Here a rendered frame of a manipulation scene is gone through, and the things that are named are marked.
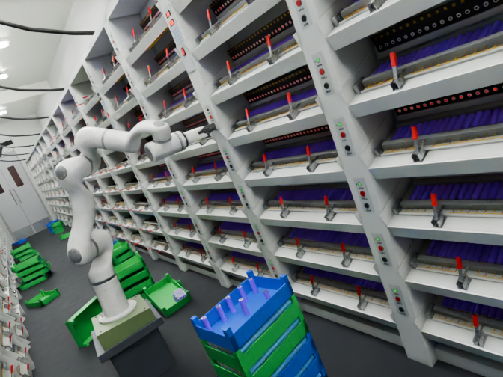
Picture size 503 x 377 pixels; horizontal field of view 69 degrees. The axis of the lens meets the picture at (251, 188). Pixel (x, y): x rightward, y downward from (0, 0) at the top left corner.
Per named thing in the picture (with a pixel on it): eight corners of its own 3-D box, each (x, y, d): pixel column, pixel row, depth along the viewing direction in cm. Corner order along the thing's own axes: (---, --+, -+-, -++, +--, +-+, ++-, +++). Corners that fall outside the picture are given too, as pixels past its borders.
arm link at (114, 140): (106, 110, 155) (173, 118, 149) (116, 143, 165) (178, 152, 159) (94, 120, 149) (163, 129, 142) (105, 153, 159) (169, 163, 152)
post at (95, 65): (185, 271, 301) (82, 54, 263) (180, 269, 309) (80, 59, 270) (204, 259, 312) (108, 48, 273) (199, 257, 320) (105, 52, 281)
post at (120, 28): (227, 288, 243) (104, 13, 205) (221, 285, 251) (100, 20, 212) (250, 271, 254) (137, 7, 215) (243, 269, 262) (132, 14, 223)
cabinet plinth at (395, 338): (438, 359, 129) (434, 348, 128) (184, 267, 311) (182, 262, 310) (458, 330, 138) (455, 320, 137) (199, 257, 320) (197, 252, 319)
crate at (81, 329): (78, 348, 245) (87, 346, 242) (64, 322, 240) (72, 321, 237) (108, 319, 272) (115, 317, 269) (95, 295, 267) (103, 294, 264)
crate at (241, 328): (236, 352, 110) (225, 330, 108) (198, 338, 125) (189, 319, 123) (294, 293, 129) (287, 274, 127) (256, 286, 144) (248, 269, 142)
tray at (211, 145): (222, 149, 175) (209, 134, 171) (174, 161, 225) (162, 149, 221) (246, 123, 183) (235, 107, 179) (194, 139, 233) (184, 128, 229)
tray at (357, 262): (385, 283, 129) (367, 259, 124) (278, 260, 180) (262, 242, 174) (408, 239, 138) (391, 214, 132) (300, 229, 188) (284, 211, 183)
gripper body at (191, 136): (179, 149, 163) (200, 141, 168) (188, 146, 154) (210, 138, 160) (172, 134, 161) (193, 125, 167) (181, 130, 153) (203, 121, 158)
